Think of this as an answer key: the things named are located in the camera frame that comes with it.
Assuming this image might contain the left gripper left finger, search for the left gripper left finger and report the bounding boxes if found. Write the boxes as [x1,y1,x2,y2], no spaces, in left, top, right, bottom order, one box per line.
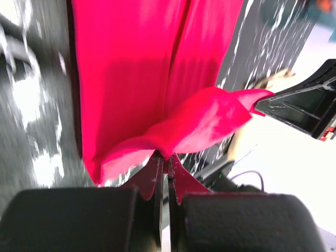
[122,152,164,248]

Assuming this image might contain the folded beige t shirt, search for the folded beige t shirt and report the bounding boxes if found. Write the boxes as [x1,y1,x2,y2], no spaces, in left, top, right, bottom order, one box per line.
[227,69,295,162]

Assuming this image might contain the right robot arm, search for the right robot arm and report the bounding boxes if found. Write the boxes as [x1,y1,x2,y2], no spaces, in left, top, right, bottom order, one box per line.
[195,59,335,193]

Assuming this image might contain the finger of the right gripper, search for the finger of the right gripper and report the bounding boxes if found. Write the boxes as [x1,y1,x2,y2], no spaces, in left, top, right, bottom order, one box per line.
[255,59,335,141]

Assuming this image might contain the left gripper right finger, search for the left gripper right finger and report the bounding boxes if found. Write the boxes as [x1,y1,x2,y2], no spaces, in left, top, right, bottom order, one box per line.
[167,154,214,248]

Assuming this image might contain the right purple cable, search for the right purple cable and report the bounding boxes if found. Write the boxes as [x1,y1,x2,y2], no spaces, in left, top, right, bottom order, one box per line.
[230,170,265,192]

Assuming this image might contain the teal laundry basket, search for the teal laundry basket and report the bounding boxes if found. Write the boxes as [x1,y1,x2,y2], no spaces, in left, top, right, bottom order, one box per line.
[307,1,335,43]

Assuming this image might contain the red t shirt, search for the red t shirt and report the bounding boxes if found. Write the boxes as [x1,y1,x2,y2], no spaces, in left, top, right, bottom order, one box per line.
[72,1,271,185]

